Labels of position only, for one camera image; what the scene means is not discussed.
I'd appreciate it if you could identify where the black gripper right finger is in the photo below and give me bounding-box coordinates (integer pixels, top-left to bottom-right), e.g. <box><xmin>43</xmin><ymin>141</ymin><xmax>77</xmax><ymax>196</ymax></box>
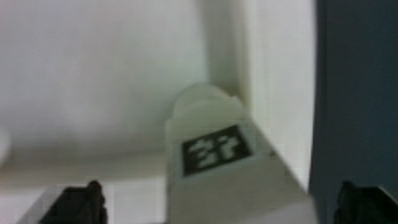
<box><xmin>334</xmin><ymin>181</ymin><xmax>398</xmax><ymax>224</ymax></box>

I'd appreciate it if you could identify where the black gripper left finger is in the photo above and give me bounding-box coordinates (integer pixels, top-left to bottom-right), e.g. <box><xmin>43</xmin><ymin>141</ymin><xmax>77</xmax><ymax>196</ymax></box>
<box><xmin>16</xmin><ymin>179</ymin><xmax>114</xmax><ymax>224</ymax></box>

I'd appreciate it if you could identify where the white table leg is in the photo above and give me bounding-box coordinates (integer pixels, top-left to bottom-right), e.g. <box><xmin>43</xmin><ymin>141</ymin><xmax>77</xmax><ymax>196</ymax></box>
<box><xmin>166</xmin><ymin>84</ymin><xmax>318</xmax><ymax>224</ymax></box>

